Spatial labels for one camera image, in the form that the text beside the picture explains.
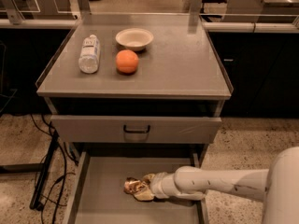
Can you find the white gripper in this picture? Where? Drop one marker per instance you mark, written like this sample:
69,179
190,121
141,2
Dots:
158,185

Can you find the crushed shiny orange can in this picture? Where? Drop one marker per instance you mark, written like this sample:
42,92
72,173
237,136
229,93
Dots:
132,185

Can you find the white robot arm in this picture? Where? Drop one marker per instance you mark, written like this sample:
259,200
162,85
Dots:
276,187

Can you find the open grey middle drawer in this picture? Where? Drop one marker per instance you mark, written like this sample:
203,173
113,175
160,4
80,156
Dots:
98,196

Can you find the closed grey top drawer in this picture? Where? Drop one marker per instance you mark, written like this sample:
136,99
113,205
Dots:
121,129

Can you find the grey metal drawer cabinet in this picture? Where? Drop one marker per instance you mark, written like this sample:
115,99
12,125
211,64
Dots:
179,75

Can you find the black table leg base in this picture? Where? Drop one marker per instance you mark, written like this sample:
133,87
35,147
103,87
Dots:
41,169

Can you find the orange fruit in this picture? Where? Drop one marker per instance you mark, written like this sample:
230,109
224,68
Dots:
127,61

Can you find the clear plastic water bottle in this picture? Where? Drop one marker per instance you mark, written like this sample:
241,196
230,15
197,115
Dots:
89,58

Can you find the white paper bowl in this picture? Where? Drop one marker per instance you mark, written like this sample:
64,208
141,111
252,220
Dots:
135,39

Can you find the white horizontal rail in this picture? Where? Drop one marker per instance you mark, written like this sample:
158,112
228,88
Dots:
220,27

